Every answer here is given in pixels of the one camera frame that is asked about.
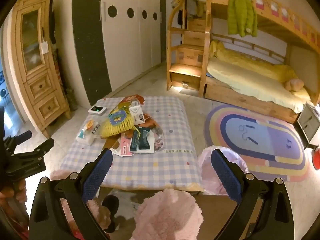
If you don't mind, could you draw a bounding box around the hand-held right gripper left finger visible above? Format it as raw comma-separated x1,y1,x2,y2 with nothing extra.
28,149,114,240

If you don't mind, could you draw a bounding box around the person's left hand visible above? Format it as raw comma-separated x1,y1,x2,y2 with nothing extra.
0,179,27,205

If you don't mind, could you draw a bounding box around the wooden drawer staircase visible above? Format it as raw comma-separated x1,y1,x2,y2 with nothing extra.
167,0,210,98

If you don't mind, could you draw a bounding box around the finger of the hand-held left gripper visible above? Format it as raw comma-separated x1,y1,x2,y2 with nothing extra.
4,130,33,147
14,137,55,161

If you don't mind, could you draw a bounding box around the white nightstand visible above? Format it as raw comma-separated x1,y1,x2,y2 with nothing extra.
297,102,320,148

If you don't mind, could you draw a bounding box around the rainbow oval rug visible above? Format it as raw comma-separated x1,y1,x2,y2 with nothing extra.
204,104,310,182

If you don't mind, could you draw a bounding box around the tall black panel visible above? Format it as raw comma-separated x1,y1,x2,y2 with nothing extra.
72,0,112,107

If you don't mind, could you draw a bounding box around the green puffer jacket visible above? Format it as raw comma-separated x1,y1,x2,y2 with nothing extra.
227,0,258,37

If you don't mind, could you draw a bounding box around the pink plush toy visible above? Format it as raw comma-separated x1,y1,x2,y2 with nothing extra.
285,78,305,92

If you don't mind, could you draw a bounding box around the white device with green light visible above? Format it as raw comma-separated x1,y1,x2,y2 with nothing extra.
88,106,108,116

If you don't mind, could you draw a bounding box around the clear printed plastic bag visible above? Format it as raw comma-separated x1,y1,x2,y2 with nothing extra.
150,130,166,153

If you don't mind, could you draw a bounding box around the wooden glass-door cabinet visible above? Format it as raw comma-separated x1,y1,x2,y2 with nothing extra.
11,0,72,138

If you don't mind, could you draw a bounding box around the pale yellow bed sheet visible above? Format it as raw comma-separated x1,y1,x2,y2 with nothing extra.
207,57,312,113

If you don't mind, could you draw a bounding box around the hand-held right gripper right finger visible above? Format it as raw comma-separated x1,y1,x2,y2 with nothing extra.
211,148,295,240

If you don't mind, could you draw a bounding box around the pink card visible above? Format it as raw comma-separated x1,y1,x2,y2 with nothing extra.
121,134,133,157

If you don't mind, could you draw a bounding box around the red cardboard packet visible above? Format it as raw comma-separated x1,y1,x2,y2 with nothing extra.
119,94,145,105

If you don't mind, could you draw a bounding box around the grey garment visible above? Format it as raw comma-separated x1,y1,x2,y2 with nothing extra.
185,0,207,20

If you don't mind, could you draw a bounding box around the pink fluffy cloth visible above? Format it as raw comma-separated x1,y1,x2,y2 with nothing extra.
132,189,204,240

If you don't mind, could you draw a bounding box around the checkered cloth table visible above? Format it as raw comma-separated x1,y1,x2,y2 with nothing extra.
60,96,204,193

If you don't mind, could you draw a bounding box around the yellow foam fruit net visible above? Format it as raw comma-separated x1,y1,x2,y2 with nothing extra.
96,106,140,138

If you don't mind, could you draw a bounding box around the wooden bunk bed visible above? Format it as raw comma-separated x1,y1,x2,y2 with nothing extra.
204,0,320,124

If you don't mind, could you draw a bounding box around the pink trash bag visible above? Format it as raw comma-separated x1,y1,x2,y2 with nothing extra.
197,145,249,195

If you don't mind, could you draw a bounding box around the white milk carton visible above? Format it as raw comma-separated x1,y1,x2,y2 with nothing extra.
129,100,145,125

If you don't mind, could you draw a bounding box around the orange sock with grey toe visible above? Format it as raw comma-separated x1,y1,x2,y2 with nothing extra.
139,114,158,132

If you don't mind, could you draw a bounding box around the white wardrobe with round holes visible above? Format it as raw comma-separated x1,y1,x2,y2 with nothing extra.
100,0,167,87

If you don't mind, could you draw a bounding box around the brown cardboard box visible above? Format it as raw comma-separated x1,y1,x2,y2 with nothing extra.
195,194,264,240

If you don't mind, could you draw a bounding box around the red round object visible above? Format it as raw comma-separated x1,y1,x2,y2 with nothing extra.
312,146,320,170

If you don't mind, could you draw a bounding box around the yellow blanket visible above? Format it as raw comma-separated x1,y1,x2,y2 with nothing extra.
209,40,299,83

